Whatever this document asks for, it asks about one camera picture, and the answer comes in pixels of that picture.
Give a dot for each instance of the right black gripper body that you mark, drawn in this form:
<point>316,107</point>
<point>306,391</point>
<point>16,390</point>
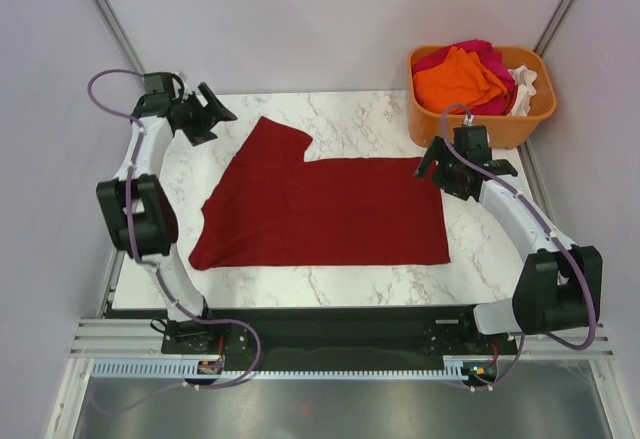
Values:
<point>446,174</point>

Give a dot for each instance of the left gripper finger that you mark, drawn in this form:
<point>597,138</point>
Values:
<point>214,107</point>
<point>198,136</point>

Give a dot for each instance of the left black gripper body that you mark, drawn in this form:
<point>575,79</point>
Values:
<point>191,114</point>

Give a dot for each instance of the dark red t shirt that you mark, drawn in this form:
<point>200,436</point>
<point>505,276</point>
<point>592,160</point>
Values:
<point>273,208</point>

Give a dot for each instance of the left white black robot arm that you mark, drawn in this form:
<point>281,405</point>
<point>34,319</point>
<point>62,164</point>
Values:
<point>137,212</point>

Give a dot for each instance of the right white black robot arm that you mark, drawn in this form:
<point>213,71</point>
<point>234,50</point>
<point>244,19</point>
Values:
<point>559,287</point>

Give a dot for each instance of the orange t shirt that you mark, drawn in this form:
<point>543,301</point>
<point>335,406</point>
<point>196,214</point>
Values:
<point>452,86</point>

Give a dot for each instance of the orange plastic basket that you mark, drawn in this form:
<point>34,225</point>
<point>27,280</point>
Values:
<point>504,131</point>

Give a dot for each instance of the magenta pink t shirt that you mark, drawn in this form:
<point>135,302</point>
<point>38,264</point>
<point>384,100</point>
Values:
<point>492,66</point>

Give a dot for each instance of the white t shirt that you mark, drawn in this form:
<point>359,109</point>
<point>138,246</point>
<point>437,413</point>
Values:
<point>524,91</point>

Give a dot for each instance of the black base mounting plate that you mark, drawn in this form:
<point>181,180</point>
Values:
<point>342,338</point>

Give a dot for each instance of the left aluminium frame post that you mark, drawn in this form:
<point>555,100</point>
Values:
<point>134,66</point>

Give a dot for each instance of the aluminium frame post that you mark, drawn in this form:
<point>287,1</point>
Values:
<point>134,66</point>
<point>553,26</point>

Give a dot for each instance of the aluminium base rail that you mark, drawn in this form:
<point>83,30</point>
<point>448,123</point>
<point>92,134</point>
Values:
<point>472,383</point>

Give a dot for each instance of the right aluminium frame post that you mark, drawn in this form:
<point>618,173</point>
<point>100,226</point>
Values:
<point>553,26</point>

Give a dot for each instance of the white slotted cable duct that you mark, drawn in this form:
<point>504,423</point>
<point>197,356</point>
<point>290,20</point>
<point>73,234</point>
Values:
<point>193,369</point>

